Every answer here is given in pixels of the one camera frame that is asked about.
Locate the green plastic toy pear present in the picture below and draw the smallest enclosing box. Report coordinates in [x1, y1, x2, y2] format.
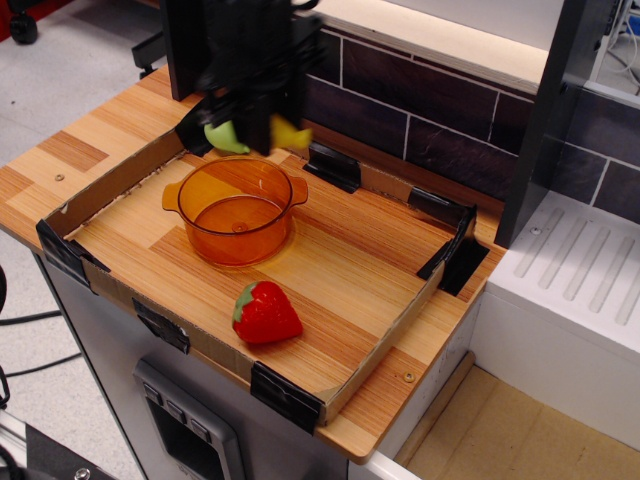
[204, 121, 251, 154]

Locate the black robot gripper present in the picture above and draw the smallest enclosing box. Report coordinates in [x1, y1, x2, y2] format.
[198, 1, 325, 155]

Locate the grey toy oven control panel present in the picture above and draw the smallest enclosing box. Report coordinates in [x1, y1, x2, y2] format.
[133, 360, 246, 480]

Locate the orange transparent plastic pot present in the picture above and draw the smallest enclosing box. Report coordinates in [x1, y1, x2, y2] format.
[162, 156, 308, 267]

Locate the yellow plastic toy banana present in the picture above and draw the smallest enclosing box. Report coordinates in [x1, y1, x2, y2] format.
[270, 114, 313, 149]

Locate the red plastic toy strawberry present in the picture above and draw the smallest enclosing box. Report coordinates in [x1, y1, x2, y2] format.
[232, 281, 303, 344]

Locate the white toy sink drainboard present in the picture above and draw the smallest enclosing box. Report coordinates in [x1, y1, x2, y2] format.
[487, 192, 639, 363]

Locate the black floor cable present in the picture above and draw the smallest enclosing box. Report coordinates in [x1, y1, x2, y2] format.
[0, 309, 62, 327]

